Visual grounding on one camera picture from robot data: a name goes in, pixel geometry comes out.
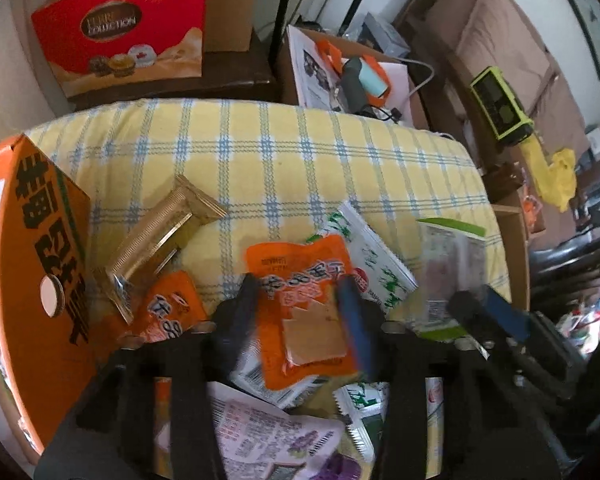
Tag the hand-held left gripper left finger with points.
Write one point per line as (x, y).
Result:
(240, 320)

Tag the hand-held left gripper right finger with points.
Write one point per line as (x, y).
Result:
(355, 325)

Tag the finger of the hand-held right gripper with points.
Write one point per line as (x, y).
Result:
(555, 350)
(505, 312)

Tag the orange snack packet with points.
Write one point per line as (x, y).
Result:
(170, 310)
(300, 280)

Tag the purple white snack pouch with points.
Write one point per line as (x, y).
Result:
(260, 430)

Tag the gold snack bar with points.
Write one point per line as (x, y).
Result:
(155, 230)

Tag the orange cardboard box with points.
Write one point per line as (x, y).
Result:
(35, 270)

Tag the tall cardboard box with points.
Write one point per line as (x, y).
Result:
(515, 255)

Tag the dark wooden coffee table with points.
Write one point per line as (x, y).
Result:
(570, 270)

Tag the orange white plastic bag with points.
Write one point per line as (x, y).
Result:
(532, 212)

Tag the yellow cloth on sofa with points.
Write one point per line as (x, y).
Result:
(555, 175)

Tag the yellow plaid cloth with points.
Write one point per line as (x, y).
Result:
(280, 160)

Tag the lime green device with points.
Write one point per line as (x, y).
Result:
(500, 105)

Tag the open cardboard box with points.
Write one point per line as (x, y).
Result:
(415, 110)

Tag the dark wooden side table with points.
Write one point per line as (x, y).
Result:
(230, 75)

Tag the orange and grey tool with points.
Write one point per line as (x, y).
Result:
(370, 77)

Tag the printed paper sheet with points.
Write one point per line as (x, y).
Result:
(310, 75)

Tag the brown sofa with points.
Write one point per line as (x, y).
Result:
(505, 25)

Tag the grey blue box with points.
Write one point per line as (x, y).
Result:
(385, 35)

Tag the brown cardboard box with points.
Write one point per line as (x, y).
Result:
(230, 5)

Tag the black tripod stand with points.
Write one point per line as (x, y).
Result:
(282, 5)

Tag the red chocolate gift box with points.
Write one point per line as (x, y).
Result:
(130, 5)

